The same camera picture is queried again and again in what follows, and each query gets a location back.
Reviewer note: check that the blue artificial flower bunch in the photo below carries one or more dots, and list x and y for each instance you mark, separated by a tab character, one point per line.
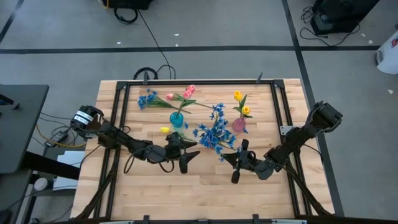
221	122
144	100
211	137

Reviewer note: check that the black support beam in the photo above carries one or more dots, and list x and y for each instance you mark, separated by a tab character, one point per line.
49	165

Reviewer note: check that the silver mounting plate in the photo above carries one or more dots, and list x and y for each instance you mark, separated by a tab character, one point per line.
285	130

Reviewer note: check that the white paper sheet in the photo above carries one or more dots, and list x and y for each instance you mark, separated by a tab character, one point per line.
74	157

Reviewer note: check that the black aluminium table frame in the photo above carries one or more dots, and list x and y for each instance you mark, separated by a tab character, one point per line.
211	82

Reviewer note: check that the teal glass vase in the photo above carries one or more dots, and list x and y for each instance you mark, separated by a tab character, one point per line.
176	120

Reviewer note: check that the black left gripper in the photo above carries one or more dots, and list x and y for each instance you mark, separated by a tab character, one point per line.
175	151

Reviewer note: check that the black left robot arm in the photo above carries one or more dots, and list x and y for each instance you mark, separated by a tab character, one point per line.
121	141

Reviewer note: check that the black desk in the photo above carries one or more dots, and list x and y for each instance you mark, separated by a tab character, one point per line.
15	140

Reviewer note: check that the black power adapter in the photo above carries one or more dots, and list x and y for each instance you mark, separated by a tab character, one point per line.
56	137

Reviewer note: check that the white plastic bin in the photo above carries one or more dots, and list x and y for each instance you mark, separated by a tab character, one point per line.
388	59

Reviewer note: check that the purple glass vase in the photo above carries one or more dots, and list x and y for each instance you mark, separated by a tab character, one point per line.
238	125

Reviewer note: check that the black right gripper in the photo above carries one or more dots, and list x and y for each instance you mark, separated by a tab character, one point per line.
245	163

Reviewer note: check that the large black equipment box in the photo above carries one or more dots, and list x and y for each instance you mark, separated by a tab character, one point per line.
342	15

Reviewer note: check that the black equipment case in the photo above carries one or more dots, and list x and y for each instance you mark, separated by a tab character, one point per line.
130	3

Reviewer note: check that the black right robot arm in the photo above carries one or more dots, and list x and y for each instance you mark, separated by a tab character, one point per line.
298	137

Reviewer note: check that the white round object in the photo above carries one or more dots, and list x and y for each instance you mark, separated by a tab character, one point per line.
40	183

